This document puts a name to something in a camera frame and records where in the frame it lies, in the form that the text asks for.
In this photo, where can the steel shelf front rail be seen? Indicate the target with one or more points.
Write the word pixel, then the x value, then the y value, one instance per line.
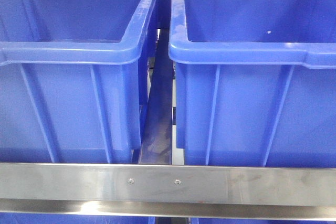
pixel 169 191

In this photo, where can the blue plastic bin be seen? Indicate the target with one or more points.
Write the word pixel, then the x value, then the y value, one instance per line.
pixel 255 82
pixel 74 79

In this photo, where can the blue plastic bin left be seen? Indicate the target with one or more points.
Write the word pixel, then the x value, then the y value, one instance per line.
pixel 74 79

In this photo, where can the blue plastic bin right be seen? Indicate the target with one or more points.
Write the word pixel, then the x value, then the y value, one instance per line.
pixel 255 82

